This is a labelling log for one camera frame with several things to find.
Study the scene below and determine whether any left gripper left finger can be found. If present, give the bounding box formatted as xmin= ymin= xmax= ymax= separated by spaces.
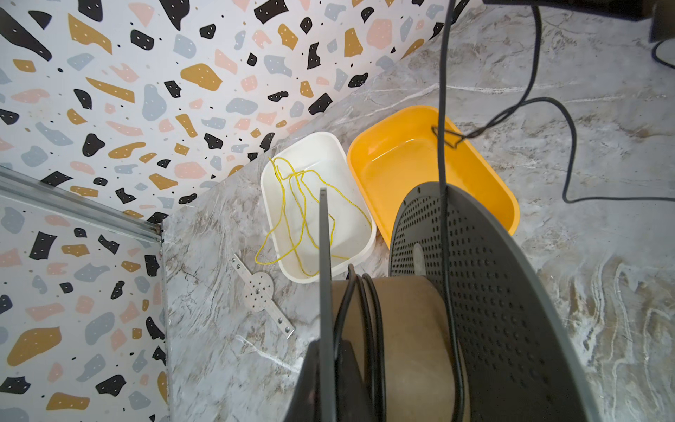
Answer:
xmin=283 ymin=340 xmax=321 ymax=422

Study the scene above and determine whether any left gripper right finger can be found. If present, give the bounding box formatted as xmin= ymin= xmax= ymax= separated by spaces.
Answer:
xmin=336 ymin=340 xmax=374 ymax=422

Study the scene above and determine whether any black cable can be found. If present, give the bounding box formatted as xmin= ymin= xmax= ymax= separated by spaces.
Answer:
xmin=331 ymin=0 xmax=675 ymax=422

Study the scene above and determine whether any grey cable spool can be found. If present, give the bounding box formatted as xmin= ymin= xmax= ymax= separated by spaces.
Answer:
xmin=317 ymin=182 xmax=600 ymax=421

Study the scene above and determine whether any perforated metal plate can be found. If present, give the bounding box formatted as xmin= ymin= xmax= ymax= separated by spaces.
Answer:
xmin=230 ymin=255 xmax=295 ymax=339

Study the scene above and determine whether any white rectangular tray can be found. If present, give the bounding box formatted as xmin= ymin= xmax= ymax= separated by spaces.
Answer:
xmin=255 ymin=132 xmax=377 ymax=284

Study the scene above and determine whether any yellow rectangular tray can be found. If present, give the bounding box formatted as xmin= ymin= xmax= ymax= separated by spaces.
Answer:
xmin=347 ymin=105 xmax=520 ymax=244

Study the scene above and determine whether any yellow cable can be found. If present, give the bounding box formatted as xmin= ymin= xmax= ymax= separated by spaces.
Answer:
xmin=254 ymin=155 xmax=374 ymax=279

